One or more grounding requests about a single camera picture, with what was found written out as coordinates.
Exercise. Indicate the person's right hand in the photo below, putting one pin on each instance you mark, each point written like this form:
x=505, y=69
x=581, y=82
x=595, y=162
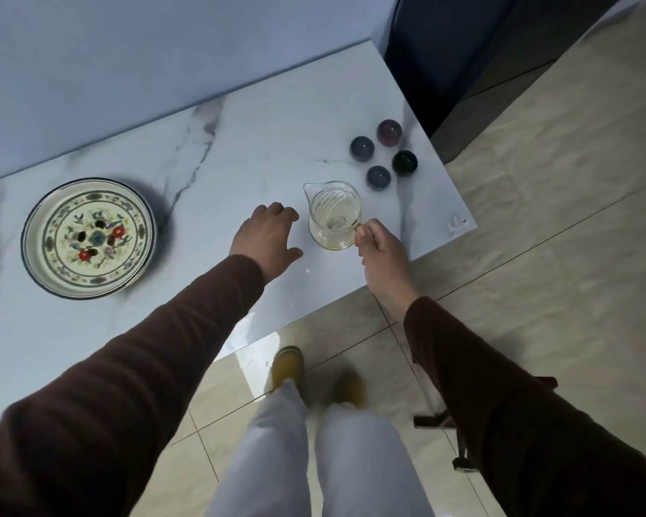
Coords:
x=385, y=253

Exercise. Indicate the person's left hand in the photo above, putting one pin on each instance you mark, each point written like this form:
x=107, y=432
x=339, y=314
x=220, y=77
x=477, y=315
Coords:
x=266, y=239

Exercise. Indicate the glass pitcher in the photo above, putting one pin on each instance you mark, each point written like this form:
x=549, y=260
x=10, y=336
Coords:
x=334, y=215

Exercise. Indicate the light grey-blue teacup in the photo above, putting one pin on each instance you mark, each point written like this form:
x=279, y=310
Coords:
x=378, y=178

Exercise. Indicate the dark green teacup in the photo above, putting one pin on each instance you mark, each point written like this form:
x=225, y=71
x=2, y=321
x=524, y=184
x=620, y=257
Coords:
x=405, y=163

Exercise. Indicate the dark blue teacup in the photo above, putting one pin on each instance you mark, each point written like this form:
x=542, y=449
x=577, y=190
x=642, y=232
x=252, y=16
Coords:
x=362, y=149

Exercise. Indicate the purple teacup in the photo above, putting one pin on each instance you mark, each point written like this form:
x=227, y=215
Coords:
x=389, y=132

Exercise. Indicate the person's right forearm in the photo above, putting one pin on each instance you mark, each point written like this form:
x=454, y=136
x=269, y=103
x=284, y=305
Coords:
x=517, y=414

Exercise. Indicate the person's left forearm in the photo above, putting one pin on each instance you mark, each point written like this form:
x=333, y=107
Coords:
x=113, y=387

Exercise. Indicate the person's right leg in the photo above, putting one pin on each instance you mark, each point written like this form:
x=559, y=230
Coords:
x=366, y=468

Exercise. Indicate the person's leg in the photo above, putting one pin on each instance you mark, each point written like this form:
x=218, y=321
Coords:
x=366, y=468
x=269, y=463

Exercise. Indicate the person's left leg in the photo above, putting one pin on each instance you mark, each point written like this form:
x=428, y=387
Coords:
x=269, y=463

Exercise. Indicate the torn white sticker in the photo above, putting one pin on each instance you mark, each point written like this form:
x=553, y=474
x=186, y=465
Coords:
x=456, y=225

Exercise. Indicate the yellow left shoe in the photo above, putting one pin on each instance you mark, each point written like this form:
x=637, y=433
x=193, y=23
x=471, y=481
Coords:
x=288, y=366

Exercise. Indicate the yellow shoe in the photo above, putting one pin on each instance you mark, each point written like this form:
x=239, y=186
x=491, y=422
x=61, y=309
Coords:
x=288, y=366
x=350, y=390

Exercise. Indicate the yellow right shoe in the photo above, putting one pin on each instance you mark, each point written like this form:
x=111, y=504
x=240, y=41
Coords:
x=350, y=390

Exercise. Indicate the black metal stool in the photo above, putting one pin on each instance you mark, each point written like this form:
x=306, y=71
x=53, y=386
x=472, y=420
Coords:
x=433, y=422

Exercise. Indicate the floral ceramic plate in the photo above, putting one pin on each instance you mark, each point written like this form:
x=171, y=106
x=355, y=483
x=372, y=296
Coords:
x=89, y=239

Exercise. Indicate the dark cabinet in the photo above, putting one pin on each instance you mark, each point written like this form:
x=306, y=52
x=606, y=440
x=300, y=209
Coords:
x=452, y=75

